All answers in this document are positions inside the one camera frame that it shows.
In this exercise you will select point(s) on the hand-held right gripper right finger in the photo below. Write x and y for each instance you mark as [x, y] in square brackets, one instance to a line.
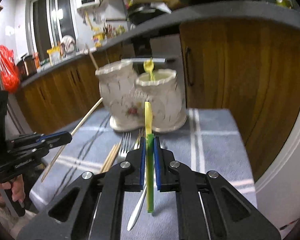
[157, 166]

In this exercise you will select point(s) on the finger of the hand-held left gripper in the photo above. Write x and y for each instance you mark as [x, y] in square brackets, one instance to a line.
[57, 134]
[60, 142]

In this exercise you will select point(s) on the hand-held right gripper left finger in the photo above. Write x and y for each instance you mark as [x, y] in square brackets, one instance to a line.
[142, 166]

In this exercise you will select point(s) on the gold metal fork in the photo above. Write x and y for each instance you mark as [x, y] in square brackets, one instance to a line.
[139, 138]

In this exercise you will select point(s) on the silver metal fork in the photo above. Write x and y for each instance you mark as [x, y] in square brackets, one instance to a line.
[125, 142]

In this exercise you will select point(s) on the wooden chopstick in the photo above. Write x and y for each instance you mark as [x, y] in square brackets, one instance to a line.
[87, 116]
[92, 57]
[107, 158]
[110, 158]
[114, 155]

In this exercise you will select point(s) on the white plastic knife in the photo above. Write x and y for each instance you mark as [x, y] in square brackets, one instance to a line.
[136, 211]

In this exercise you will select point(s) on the yellow-green plastic knife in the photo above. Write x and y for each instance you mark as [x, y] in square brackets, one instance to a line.
[148, 120]

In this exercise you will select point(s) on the white ceramic utensil holder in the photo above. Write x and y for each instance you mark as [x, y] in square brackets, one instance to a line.
[125, 97]

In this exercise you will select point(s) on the person's left hand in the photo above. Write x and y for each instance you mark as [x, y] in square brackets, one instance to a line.
[18, 190]

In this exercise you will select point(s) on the red plastic bag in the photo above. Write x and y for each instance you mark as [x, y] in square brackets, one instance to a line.
[8, 70]

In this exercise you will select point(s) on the dark storage canisters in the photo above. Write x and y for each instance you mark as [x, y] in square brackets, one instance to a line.
[27, 65]

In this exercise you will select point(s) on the blue plaid tablecloth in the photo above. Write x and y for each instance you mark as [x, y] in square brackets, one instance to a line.
[215, 140]

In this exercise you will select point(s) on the yellow plastic spoon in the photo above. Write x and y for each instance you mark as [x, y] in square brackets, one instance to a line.
[149, 66]

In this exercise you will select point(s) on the yellow food box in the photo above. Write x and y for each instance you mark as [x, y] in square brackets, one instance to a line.
[98, 40]

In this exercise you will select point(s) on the kitchen window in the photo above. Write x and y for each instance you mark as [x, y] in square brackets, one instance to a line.
[52, 22]

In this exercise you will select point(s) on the row of seasoning bottles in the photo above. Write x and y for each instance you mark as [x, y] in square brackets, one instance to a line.
[113, 30]

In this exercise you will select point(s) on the built-in oven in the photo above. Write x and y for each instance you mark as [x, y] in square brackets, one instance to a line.
[162, 47]

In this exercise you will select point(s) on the wooden kitchen cabinets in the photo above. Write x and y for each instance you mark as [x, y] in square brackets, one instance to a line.
[252, 80]

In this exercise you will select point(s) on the black wok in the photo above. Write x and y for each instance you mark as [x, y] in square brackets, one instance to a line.
[145, 13]

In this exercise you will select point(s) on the grey kitchen countertop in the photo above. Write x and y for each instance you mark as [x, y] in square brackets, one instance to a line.
[215, 11]

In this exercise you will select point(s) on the white door frame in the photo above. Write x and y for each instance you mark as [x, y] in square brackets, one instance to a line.
[285, 170]

